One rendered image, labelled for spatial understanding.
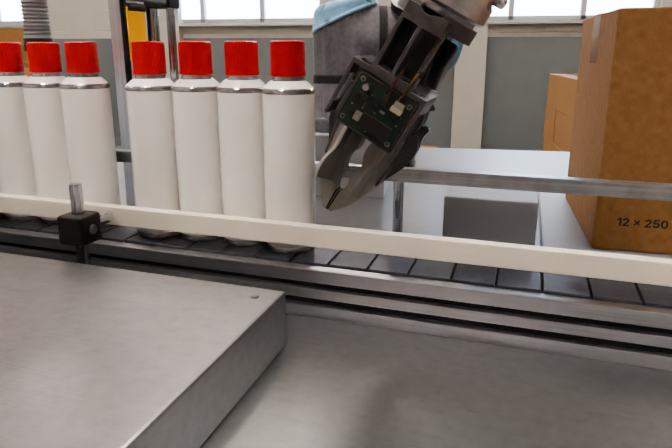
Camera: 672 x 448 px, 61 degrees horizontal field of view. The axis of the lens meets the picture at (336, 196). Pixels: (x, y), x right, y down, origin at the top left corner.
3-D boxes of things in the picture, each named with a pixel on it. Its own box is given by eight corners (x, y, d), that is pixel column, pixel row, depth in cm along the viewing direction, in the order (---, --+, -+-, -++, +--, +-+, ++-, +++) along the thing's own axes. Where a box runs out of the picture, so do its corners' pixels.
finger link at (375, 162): (311, 220, 53) (360, 136, 50) (331, 204, 58) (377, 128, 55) (338, 239, 53) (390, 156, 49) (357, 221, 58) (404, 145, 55)
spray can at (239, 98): (213, 242, 60) (202, 40, 55) (241, 229, 65) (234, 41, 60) (256, 249, 58) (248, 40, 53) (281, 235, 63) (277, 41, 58)
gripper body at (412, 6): (316, 115, 49) (389, -19, 44) (346, 106, 57) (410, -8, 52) (392, 164, 48) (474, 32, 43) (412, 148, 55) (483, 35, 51)
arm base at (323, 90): (302, 133, 100) (301, 75, 98) (306, 125, 115) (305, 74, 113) (389, 133, 100) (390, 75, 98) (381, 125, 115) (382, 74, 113)
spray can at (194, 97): (172, 239, 61) (157, 40, 56) (195, 225, 66) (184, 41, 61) (216, 243, 60) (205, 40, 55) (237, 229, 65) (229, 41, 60)
